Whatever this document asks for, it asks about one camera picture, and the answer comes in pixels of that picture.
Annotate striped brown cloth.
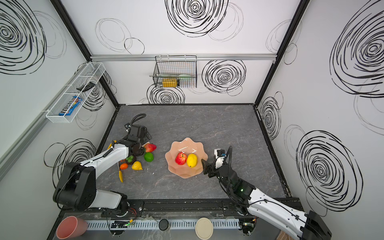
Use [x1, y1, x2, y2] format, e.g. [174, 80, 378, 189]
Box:
[276, 231, 293, 240]

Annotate cream round lid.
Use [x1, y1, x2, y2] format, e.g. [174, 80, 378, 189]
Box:
[195, 218, 214, 240]

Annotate red fake apple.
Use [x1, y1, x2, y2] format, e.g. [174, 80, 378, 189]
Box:
[175, 152, 188, 166]

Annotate red fake strawberry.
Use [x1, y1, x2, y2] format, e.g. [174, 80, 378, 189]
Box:
[144, 143, 157, 153]

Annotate black round cap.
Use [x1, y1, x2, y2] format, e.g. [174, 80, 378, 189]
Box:
[159, 219, 169, 231]

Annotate orange fake tangerine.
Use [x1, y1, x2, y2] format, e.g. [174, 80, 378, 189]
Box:
[120, 163, 129, 170]

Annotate black remote control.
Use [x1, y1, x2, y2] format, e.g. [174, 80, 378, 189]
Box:
[77, 82, 96, 93]

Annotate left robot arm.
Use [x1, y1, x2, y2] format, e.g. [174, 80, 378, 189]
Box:
[53, 123, 152, 216]

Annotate pink plastic cup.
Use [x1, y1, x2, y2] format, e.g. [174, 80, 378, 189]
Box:
[56, 216, 88, 240]

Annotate blue candy packet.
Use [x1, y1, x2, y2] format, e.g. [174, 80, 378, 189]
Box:
[59, 96, 83, 116]

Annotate pink scalloped fruit bowl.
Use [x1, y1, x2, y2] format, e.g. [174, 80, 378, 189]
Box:
[165, 138, 208, 179]

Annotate yellow sponge in basket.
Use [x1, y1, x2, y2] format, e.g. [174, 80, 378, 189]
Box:
[162, 78, 179, 88]

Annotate dark fake mangosteen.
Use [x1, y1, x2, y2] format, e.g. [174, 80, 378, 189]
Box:
[126, 155, 137, 165]

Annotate yellow kitchen tongs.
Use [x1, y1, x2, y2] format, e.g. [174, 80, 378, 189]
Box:
[108, 140, 117, 150]

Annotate green fake lime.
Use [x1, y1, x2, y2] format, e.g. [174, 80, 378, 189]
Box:
[144, 152, 154, 163]

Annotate yellow fake lemon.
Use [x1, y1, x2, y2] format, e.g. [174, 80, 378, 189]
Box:
[187, 154, 198, 168]

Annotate black wire wall basket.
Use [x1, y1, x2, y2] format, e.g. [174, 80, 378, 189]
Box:
[150, 55, 198, 89]

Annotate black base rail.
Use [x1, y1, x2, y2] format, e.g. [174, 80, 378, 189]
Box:
[59, 197, 302, 217]

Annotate small yellow fake pear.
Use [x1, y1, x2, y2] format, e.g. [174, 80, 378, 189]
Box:
[132, 161, 143, 171]

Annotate white cable duct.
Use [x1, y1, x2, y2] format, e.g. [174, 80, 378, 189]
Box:
[86, 219, 241, 231]

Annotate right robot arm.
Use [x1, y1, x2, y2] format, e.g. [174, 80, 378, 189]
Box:
[201, 147, 332, 240]

